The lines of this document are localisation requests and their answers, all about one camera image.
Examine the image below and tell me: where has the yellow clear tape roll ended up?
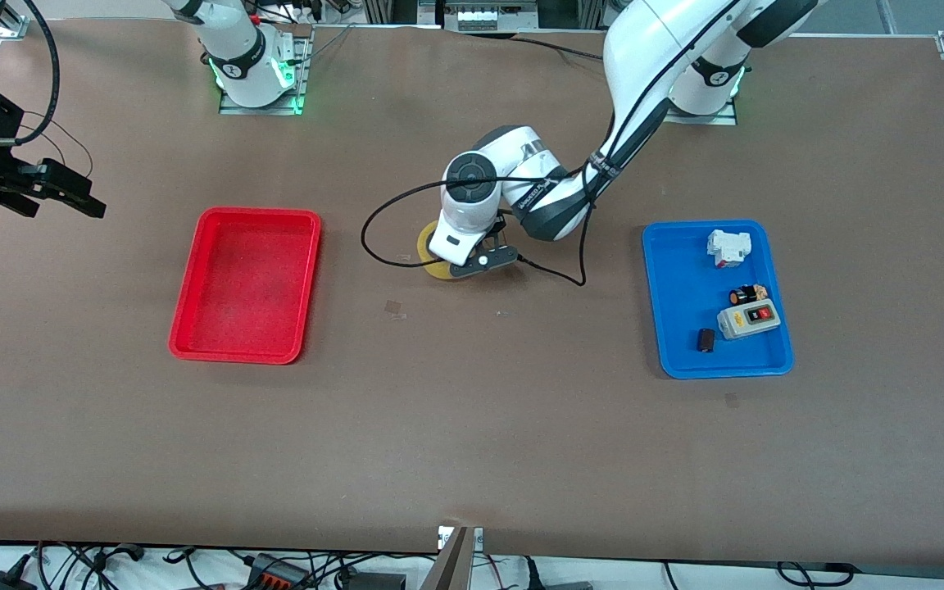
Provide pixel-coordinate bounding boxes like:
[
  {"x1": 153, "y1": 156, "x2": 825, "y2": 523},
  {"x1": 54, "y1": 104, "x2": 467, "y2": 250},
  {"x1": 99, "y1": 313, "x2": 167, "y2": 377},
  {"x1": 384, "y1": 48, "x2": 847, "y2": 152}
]
[{"x1": 416, "y1": 221, "x2": 473, "y2": 282}]

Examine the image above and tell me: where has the blue plastic tray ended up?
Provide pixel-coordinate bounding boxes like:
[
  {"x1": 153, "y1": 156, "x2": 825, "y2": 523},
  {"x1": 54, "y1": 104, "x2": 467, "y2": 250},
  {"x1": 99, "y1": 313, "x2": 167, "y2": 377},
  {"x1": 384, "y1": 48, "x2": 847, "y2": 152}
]
[{"x1": 642, "y1": 219, "x2": 794, "y2": 380}]

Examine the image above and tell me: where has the white device behind table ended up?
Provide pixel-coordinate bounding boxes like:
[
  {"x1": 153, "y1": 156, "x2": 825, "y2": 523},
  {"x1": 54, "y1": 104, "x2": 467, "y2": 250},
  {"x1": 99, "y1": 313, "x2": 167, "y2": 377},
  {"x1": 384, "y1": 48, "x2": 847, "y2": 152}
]
[{"x1": 456, "y1": 0, "x2": 540, "y2": 32}]

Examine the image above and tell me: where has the white circuit breaker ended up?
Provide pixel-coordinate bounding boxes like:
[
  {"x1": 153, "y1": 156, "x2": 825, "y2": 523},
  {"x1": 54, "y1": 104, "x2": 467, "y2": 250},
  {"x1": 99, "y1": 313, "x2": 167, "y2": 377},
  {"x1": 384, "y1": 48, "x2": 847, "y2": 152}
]
[{"x1": 706, "y1": 229, "x2": 752, "y2": 269}]

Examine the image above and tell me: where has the red plastic tray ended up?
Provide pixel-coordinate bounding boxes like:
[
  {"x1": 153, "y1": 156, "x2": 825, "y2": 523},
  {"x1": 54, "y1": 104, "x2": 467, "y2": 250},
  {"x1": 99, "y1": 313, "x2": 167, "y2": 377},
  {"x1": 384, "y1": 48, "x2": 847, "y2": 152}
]
[{"x1": 168, "y1": 206, "x2": 323, "y2": 365}]

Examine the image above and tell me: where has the orange power strip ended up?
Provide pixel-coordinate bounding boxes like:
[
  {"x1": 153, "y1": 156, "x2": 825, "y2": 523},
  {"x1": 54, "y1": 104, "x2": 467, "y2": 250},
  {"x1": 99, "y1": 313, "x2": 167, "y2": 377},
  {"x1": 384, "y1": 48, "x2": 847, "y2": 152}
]
[{"x1": 244, "y1": 556, "x2": 313, "y2": 590}]

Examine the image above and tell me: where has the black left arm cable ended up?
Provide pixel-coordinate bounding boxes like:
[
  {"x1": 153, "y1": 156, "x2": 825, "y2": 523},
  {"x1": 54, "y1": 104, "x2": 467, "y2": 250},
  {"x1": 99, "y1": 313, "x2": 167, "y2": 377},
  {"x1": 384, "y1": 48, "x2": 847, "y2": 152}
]
[{"x1": 360, "y1": 0, "x2": 747, "y2": 288}]

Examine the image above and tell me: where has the thick black table cable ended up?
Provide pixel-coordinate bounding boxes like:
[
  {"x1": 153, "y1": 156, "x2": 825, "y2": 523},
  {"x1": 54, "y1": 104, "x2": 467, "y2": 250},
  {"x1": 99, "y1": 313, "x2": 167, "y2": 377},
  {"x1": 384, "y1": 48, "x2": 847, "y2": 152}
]
[{"x1": 513, "y1": 36, "x2": 606, "y2": 63}]

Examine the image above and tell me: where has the aluminium left arm base plate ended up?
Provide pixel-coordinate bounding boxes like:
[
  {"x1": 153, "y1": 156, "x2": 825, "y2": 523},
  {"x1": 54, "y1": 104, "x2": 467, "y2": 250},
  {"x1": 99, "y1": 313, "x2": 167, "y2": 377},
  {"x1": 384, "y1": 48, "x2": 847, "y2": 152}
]
[{"x1": 665, "y1": 98, "x2": 739, "y2": 126}]

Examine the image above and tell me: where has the aluminium right arm base plate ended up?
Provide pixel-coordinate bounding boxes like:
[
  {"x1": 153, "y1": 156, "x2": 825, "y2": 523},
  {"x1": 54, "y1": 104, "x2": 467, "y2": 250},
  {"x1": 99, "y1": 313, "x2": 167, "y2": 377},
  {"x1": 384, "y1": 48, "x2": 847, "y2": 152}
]
[{"x1": 218, "y1": 25, "x2": 315, "y2": 116}]

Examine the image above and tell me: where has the grey on-off switch box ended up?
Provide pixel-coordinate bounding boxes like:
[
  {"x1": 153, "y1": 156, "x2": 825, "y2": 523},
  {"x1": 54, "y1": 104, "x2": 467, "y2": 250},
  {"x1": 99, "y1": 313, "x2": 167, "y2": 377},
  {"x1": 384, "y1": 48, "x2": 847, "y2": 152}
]
[{"x1": 717, "y1": 300, "x2": 782, "y2": 341}]

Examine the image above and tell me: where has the aluminium profile post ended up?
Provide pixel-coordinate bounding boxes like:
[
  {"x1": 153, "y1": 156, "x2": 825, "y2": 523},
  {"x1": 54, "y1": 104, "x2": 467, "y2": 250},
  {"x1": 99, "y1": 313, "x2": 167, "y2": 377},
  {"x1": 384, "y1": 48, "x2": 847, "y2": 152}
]
[{"x1": 421, "y1": 525, "x2": 485, "y2": 590}]

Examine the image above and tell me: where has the black plug with cable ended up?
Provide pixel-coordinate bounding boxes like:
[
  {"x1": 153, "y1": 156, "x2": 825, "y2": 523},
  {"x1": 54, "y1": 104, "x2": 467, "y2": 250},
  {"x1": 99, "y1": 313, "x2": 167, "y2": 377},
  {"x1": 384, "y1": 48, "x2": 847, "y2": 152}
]
[{"x1": 521, "y1": 557, "x2": 596, "y2": 590}]

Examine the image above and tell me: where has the black looped floor cable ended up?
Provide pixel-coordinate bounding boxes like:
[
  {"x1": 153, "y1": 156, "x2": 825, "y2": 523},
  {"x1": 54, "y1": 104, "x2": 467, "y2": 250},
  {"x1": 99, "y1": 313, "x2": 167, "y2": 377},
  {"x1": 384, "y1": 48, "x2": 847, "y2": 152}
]
[{"x1": 775, "y1": 561, "x2": 858, "y2": 587}]

